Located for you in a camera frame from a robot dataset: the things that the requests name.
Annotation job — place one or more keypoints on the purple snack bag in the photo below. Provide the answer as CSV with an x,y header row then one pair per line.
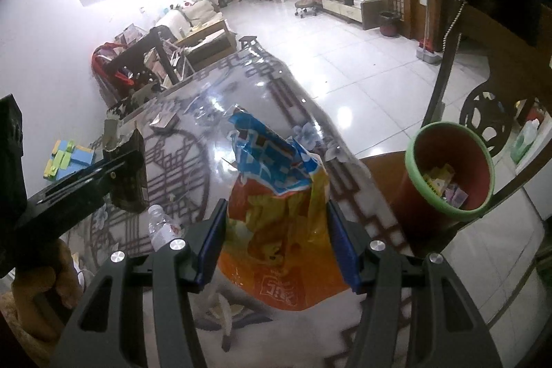
x,y
456,195

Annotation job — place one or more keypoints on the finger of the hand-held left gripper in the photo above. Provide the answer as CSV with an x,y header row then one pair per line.
x,y
69,200

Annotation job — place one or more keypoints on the clear plastic water bottle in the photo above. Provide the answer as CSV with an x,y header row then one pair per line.
x,y
161,228

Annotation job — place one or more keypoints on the blue box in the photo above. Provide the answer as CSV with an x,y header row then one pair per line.
x,y
71,161

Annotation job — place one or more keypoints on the red bag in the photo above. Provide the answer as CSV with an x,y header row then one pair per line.
x,y
105,62

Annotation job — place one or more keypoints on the carved wooden chair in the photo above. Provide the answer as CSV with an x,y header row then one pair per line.
x,y
509,62

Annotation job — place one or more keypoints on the yellow paper packet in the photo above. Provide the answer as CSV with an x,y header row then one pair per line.
x,y
437,177

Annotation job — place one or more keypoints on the white covered sofa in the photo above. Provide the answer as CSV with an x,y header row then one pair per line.
x,y
194,12

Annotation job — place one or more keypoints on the black white patterned cushion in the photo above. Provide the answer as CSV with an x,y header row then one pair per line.
x,y
129,105

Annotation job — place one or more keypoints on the dark red waste basket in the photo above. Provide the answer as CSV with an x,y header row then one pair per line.
x,y
390,25

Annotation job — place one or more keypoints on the round rolling stool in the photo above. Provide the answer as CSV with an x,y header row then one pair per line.
x,y
305,3

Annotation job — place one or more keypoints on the small dark wooden stool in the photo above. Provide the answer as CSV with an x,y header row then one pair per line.
x,y
248,41

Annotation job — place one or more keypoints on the orange blue snack bag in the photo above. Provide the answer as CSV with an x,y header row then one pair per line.
x,y
280,230

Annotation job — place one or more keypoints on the red bin with green rim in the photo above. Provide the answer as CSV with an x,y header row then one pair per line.
x,y
468,161

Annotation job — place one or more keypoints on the person's left forearm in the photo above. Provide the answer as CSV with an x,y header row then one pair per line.
x,y
15,329

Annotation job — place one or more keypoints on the person's left hand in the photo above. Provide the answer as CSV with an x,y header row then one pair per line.
x,y
43,286

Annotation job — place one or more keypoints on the green white bottle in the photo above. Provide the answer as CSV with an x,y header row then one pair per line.
x,y
525,141

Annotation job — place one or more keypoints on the long television cabinet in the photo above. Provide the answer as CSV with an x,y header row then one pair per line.
x,y
340,3

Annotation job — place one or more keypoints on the floor mop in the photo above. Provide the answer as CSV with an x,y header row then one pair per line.
x,y
428,54

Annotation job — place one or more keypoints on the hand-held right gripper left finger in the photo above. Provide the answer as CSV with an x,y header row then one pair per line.
x,y
211,247

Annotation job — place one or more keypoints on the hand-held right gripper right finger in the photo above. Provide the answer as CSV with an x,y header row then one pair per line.
x,y
345,251

